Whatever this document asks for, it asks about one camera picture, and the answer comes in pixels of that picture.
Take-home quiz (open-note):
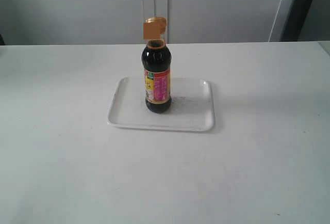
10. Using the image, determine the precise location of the dark soy sauce bottle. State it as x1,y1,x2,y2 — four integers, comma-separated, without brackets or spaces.
141,17,172,114

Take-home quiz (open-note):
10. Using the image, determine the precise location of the white rectangular tray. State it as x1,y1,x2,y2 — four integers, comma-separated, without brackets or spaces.
108,77,215,132

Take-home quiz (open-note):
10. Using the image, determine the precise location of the dark vertical post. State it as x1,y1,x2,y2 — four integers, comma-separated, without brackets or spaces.
280,0,313,42

